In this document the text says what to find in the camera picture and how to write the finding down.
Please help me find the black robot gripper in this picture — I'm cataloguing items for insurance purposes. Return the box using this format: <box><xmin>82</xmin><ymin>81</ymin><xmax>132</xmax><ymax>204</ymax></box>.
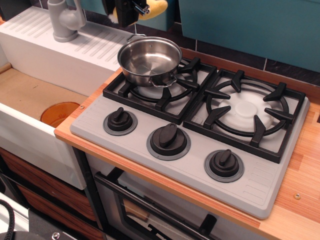
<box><xmin>102</xmin><ymin>0</ymin><xmax>150</xmax><ymax>27</ymax></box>

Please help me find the yellow stuffed duck toy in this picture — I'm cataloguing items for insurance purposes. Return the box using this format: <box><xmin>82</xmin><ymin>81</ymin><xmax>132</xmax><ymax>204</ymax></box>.
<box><xmin>108</xmin><ymin>0</ymin><xmax>168</xmax><ymax>24</ymax></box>

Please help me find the stainless steel pan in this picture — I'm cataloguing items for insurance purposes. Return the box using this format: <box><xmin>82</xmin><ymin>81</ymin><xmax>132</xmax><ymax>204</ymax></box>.
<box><xmin>117</xmin><ymin>34</ymin><xmax>183</xmax><ymax>88</ymax></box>

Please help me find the grey toy faucet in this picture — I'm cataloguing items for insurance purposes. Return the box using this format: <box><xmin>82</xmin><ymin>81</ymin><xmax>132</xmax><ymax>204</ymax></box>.
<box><xmin>47</xmin><ymin>0</ymin><xmax>86</xmax><ymax>43</ymax></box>

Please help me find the black left burner grate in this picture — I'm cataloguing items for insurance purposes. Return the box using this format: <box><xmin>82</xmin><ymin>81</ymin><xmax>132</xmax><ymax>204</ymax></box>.
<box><xmin>103</xmin><ymin>57</ymin><xmax>217</xmax><ymax>125</ymax></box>

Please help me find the black burner grate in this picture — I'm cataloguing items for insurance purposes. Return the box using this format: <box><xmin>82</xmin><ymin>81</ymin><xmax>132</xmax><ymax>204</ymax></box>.
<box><xmin>183</xmin><ymin>69</ymin><xmax>310</xmax><ymax>164</ymax></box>
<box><xmin>103</xmin><ymin>57</ymin><xmax>217</xmax><ymax>125</ymax></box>

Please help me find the white toy sink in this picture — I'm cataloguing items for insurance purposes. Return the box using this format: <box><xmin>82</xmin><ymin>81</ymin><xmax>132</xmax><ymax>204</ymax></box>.
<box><xmin>0</xmin><ymin>6</ymin><xmax>129</xmax><ymax>190</ymax></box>

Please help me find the black left stove knob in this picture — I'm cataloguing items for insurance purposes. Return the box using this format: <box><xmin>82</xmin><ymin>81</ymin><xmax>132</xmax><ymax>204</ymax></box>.
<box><xmin>103</xmin><ymin>107</ymin><xmax>138</xmax><ymax>136</ymax></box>

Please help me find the black stove knob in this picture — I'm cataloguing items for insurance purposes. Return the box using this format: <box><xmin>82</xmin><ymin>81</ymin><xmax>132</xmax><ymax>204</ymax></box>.
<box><xmin>204</xmin><ymin>149</ymin><xmax>245</xmax><ymax>183</ymax></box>
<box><xmin>146</xmin><ymin>123</ymin><xmax>191</xmax><ymax>161</ymax></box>
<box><xmin>103</xmin><ymin>107</ymin><xmax>138</xmax><ymax>136</ymax></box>

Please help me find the orange plastic plate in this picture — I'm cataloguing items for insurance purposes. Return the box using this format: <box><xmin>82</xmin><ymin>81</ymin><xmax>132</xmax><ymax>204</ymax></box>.
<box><xmin>40</xmin><ymin>101</ymin><xmax>80</xmax><ymax>128</ymax></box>

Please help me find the black middle stove knob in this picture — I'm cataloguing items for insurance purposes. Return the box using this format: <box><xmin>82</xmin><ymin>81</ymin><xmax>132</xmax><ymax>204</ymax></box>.
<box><xmin>146</xmin><ymin>123</ymin><xmax>191</xmax><ymax>161</ymax></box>

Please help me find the grey toy stove top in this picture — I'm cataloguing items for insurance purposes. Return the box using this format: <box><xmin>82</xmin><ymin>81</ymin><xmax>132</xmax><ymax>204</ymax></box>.
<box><xmin>69</xmin><ymin>58</ymin><xmax>311</xmax><ymax>220</ymax></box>

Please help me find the black right burner grate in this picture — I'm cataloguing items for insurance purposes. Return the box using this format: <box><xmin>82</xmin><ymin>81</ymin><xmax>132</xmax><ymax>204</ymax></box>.
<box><xmin>183</xmin><ymin>69</ymin><xmax>310</xmax><ymax>164</ymax></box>

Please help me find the black right stove knob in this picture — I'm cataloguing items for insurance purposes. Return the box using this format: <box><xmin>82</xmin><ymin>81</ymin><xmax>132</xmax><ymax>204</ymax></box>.
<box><xmin>204</xmin><ymin>149</ymin><xmax>245</xmax><ymax>183</ymax></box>

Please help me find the toy oven door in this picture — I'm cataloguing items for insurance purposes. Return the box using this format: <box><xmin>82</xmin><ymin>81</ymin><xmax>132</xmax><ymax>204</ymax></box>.
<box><xmin>87</xmin><ymin>154</ymin><xmax>263</xmax><ymax>240</ymax></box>

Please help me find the wooden drawer front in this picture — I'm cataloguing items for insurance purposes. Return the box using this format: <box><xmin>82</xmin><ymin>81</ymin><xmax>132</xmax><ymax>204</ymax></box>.
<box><xmin>0</xmin><ymin>149</ymin><xmax>106</xmax><ymax>240</ymax></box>

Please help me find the black oven door handle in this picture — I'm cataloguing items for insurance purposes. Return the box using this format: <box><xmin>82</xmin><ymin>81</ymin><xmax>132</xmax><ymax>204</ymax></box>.
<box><xmin>94</xmin><ymin>167</ymin><xmax>217</xmax><ymax>240</ymax></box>

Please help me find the black braided cable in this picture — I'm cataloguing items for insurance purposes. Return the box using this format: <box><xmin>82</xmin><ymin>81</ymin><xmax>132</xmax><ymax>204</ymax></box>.
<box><xmin>0</xmin><ymin>198</ymin><xmax>16</xmax><ymax>240</ymax></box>

